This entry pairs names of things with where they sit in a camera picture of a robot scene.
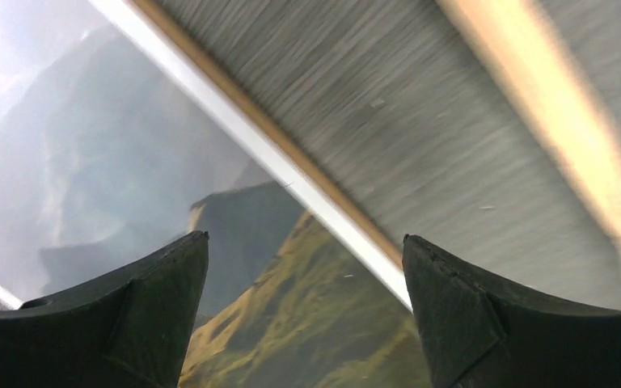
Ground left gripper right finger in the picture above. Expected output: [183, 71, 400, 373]
[402, 234, 621, 387]

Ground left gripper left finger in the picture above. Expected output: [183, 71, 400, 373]
[0, 231, 209, 387]

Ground mountain landscape photo board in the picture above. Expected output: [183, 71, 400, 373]
[0, 1, 429, 387]

